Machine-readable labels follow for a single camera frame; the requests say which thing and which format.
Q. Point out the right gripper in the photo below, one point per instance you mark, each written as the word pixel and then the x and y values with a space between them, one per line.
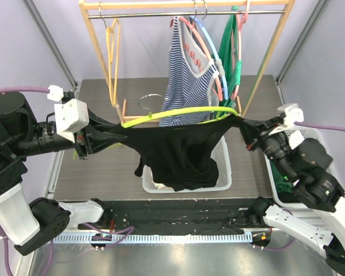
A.
pixel 257 137

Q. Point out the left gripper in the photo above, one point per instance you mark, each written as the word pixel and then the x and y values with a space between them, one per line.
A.
pixel 99 133

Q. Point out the lime green hanger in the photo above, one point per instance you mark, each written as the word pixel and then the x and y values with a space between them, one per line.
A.
pixel 222 112

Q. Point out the white tank top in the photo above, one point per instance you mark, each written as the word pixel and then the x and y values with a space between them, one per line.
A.
pixel 161 187

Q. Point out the black tank top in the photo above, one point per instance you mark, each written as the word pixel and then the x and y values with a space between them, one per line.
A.
pixel 179 156

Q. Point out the blue striped tank top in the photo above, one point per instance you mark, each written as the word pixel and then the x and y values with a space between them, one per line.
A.
pixel 191 74

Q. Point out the yellow plastic hanger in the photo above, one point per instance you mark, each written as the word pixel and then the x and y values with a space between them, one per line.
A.
pixel 113 36

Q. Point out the pink hanger with striped top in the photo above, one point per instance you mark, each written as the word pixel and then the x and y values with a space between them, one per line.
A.
pixel 191 25

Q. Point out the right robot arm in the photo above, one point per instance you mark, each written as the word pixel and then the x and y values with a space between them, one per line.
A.
pixel 330 244

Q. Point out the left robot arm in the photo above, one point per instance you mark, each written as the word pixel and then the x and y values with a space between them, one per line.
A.
pixel 30 225

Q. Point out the green tank top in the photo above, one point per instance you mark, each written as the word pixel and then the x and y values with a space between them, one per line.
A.
pixel 233 68

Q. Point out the pink hanger with green top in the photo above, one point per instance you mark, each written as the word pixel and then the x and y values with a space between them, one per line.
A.
pixel 239 29

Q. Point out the light blue hanger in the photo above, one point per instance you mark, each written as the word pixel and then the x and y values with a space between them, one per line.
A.
pixel 221 83

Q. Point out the green cloth in basket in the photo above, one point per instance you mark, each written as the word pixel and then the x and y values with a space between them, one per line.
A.
pixel 281 185

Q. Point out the white basket centre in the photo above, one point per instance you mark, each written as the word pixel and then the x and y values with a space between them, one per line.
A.
pixel 219 154

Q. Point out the white basket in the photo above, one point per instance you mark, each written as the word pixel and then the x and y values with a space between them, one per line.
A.
pixel 219 154
pixel 276 198

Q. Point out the white basket right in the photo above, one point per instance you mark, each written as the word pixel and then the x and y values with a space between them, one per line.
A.
pixel 276 198

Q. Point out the wooden clothes rack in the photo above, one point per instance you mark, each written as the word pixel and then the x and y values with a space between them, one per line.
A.
pixel 89 11

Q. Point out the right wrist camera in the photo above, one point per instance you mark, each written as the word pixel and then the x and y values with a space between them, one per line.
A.
pixel 291 114

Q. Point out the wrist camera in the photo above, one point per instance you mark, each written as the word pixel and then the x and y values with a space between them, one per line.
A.
pixel 70 117
pixel 291 114

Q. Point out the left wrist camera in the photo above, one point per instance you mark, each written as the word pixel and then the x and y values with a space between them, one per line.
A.
pixel 70 117

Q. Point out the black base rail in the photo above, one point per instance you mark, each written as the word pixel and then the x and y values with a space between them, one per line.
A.
pixel 179 217

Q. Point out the white slotted cable duct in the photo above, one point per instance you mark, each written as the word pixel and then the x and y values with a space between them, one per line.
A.
pixel 98 238

